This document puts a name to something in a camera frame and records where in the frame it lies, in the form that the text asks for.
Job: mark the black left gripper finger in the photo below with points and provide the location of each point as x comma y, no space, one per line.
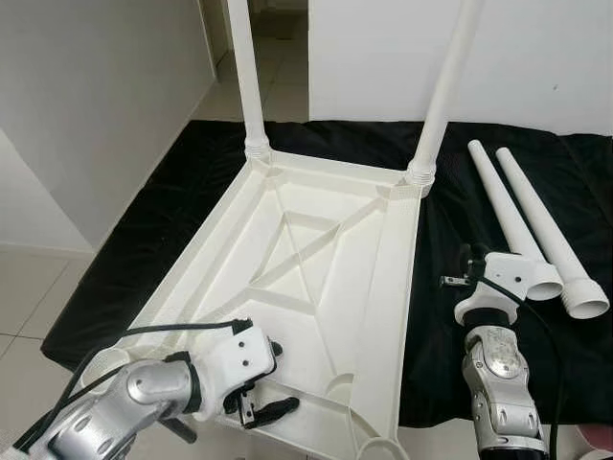
278,410
274,349

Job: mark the white plastic table top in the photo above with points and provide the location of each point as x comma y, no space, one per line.
316,287

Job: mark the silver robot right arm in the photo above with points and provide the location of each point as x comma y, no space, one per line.
498,383

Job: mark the pink fabric slipper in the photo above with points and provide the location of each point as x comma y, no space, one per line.
596,441

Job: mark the brown door mat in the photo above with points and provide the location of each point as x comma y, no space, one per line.
283,24

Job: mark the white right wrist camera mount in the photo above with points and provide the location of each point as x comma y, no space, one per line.
508,273

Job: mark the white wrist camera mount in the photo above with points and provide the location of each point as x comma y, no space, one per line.
235,364
508,273

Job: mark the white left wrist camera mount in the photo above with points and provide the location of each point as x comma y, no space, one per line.
235,364

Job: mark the white door frame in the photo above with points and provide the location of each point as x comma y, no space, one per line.
218,24

